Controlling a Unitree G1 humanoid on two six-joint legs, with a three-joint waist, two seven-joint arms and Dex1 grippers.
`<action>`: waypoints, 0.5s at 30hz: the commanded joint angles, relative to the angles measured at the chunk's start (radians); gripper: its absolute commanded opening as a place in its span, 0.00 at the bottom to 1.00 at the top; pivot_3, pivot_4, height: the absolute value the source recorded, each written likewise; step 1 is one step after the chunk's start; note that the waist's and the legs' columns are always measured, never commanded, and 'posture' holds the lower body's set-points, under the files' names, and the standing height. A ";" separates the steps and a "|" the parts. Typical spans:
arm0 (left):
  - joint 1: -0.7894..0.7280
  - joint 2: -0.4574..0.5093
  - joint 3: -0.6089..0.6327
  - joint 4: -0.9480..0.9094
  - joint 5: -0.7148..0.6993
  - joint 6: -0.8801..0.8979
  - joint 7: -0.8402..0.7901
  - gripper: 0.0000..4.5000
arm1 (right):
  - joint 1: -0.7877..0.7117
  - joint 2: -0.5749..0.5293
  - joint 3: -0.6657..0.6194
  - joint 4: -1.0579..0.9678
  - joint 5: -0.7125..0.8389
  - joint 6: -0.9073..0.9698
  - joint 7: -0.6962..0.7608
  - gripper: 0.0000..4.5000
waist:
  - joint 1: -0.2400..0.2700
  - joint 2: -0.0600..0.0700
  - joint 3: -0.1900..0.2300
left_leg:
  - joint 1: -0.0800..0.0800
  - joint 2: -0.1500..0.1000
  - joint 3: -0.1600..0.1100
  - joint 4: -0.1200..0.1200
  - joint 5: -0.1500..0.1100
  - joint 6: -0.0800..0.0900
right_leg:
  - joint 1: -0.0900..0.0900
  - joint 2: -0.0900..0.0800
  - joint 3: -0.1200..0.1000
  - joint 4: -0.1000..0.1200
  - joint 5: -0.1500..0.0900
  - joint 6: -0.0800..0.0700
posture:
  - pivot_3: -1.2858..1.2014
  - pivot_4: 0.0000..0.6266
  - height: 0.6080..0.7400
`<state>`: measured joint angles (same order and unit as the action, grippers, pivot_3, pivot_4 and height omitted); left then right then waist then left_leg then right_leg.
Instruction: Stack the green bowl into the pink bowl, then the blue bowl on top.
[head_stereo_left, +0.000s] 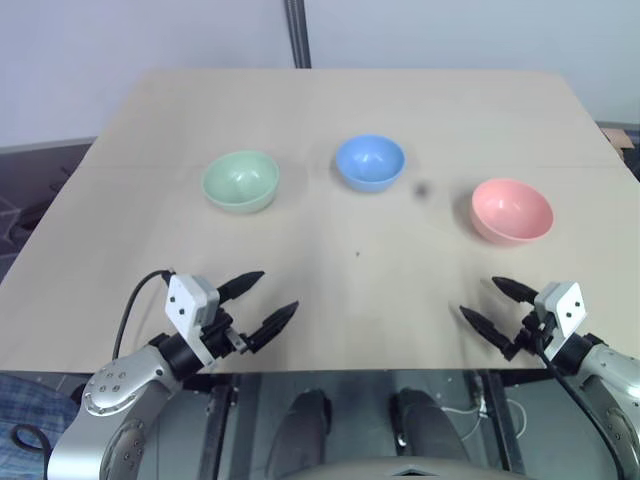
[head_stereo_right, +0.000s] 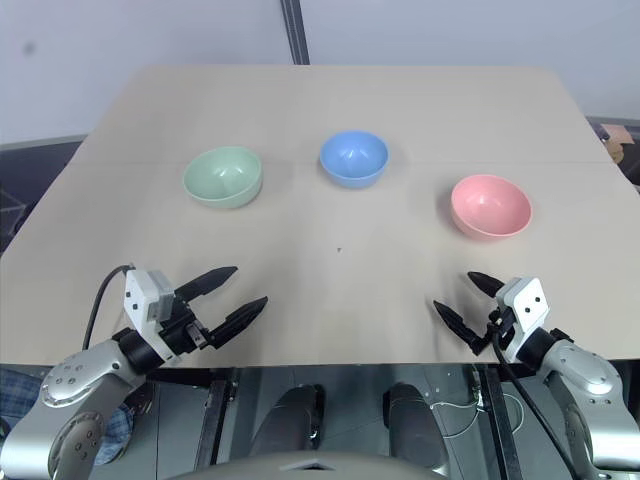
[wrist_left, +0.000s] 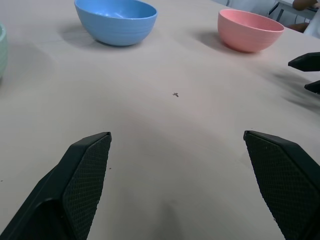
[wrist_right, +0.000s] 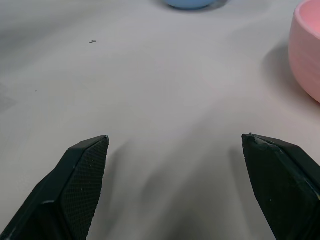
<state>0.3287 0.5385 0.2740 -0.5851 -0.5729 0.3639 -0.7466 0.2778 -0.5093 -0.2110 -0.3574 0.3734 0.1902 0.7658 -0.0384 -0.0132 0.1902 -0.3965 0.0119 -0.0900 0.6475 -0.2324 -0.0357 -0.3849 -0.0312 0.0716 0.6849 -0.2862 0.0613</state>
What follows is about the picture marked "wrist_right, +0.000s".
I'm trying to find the blue bowl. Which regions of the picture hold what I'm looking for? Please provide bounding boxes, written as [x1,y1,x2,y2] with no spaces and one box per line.
[161,0,218,11]

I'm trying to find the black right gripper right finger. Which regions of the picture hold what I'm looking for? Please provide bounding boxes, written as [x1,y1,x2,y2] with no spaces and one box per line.
[241,133,320,240]

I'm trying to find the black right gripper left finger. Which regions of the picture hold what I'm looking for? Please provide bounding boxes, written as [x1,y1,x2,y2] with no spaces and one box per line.
[0,135,110,240]

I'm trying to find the pink bowl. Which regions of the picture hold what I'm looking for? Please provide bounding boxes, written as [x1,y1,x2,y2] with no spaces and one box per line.
[287,0,320,104]

